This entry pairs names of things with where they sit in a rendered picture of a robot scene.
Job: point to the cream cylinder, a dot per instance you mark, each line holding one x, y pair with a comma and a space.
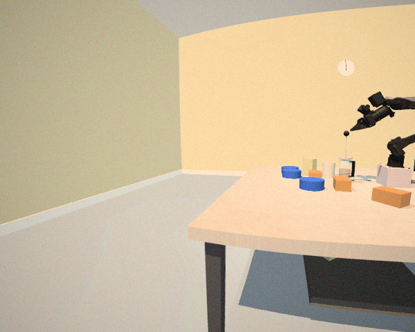
328, 169

